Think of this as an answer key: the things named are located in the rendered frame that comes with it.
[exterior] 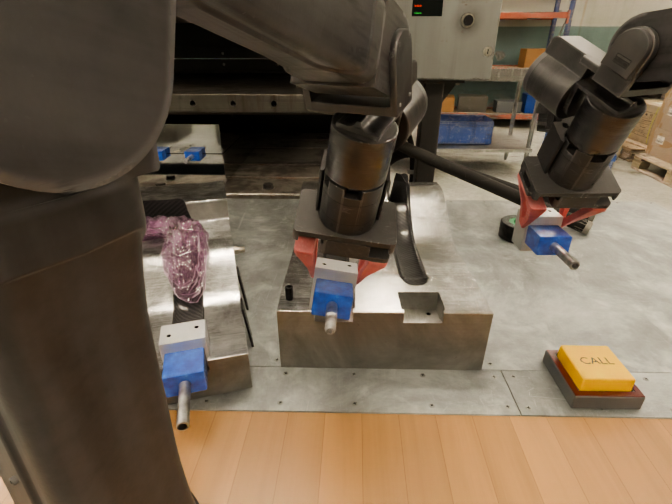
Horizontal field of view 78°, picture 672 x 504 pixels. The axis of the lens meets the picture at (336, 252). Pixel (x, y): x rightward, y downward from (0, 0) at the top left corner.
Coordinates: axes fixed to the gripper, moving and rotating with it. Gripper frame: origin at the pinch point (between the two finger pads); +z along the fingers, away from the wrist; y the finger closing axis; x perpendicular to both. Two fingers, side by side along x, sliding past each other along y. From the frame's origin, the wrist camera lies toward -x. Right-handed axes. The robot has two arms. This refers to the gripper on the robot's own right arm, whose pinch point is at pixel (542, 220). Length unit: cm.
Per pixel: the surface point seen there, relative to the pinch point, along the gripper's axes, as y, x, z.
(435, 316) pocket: 16.3, 13.7, 2.6
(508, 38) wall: -213, -567, 276
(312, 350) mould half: 32.1, 17.7, 4.1
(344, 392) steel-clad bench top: 28.1, 22.7, 4.8
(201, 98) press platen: 68, -64, 24
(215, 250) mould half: 47.6, 1.6, 5.0
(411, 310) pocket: 19.2, 12.5, 3.1
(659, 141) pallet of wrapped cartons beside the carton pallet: -272, -276, 221
